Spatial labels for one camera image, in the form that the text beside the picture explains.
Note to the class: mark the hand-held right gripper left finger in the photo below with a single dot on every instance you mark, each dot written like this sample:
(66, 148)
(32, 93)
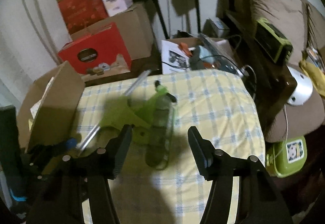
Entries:
(121, 149)

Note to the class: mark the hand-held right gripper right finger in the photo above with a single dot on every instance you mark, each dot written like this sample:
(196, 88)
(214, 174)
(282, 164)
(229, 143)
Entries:
(200, 149)

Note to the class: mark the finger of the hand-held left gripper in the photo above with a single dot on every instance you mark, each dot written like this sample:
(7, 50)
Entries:
(71, 143)

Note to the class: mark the green tool with metal rod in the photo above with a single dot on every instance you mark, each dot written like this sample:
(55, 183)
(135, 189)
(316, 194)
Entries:
(121, 115)

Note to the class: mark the clear plastic bottle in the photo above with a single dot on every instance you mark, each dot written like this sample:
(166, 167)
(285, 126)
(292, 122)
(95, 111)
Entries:
(160, 137)

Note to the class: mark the yellow checkered tablecloth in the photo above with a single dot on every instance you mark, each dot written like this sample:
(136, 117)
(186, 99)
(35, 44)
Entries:
(215, 112)

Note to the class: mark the green lunch box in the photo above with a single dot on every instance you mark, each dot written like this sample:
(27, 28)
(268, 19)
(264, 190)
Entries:
(287, 160)

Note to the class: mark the printed white paper sheet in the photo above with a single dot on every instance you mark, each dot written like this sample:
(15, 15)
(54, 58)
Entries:
(172, 54)

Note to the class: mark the brown sofa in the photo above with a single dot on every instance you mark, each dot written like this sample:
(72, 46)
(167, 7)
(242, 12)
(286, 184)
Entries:
(297, 117)

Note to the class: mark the large red printed box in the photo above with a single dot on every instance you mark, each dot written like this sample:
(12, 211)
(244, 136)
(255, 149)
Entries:
(101, 46)

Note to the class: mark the cardboard box of clutter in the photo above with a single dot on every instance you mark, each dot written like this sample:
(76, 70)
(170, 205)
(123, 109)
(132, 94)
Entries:
(223, 45)

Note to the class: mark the white rounded device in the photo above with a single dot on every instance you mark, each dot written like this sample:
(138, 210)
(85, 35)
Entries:
(301, 89)

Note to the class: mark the brown cardboard box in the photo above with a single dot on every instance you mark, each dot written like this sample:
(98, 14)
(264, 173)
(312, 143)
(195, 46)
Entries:
(137, 31)

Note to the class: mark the green and black radio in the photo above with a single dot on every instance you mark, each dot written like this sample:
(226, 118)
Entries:
(271, 41)

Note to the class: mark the black speaker stand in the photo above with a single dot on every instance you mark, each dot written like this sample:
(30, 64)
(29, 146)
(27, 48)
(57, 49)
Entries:
(197, 11)
(161, 18)

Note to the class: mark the yellow cloth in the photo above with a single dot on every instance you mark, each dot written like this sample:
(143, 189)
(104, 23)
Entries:
(314, 74)

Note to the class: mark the red patterned box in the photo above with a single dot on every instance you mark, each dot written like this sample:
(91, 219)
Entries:
(81, 6)

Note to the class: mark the white curtain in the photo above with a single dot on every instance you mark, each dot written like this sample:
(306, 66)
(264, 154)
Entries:
(22, 11)

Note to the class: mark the colourful snack packet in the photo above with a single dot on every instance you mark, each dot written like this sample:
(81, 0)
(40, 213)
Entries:
(312, 54)

